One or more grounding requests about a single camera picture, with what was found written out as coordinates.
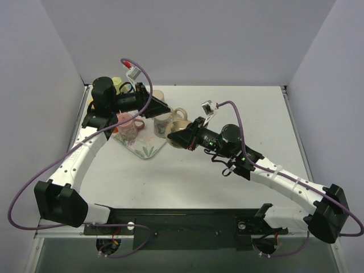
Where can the pale yellow mug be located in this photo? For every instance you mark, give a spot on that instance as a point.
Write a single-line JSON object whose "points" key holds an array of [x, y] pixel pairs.
{"points": [[117, 82]]}

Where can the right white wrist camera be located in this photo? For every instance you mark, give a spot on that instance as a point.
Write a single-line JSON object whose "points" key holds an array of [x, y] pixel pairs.
{"points": [[209, 108]]}

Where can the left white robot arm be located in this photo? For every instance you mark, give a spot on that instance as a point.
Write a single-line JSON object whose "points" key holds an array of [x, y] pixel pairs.
{"points": [[58, 199]]}

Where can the cream shell pattern mug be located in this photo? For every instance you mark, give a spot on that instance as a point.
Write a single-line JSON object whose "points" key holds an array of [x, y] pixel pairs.
{"points": [[158, 97]]}

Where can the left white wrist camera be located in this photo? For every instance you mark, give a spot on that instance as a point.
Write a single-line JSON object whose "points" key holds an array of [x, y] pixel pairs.
{"points": [[133, 73]]}

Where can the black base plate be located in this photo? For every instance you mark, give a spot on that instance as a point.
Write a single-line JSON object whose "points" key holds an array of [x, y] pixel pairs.
{"points": [[186, 229]]}

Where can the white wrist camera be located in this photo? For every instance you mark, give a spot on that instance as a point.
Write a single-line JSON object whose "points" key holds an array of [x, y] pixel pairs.
{"points": [[209, 108], [133, 73]]}

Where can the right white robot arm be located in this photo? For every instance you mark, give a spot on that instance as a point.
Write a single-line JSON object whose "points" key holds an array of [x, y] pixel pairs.
{"points": [[322, 210]]}

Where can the beige round mug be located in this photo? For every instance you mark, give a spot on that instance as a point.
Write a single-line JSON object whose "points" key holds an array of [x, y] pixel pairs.
{"points": [[178, 122]]}

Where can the floral serving tray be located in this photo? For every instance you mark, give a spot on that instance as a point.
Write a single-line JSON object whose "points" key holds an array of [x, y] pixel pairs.
{"points": [[145, 145]]}

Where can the pink mug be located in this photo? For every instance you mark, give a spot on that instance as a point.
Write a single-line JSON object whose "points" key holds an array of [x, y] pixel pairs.
{"points": [[129, 130]]}

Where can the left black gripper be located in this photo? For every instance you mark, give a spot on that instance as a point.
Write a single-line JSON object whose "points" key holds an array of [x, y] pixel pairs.
{"points": [[143, 99]]}

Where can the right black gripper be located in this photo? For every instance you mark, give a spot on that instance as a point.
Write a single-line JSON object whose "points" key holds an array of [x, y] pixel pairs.
{"points": [[194, 136]]}

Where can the cream floral tall mug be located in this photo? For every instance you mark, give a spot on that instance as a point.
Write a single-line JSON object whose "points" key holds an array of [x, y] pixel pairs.
{"points": [[160, 124]]}

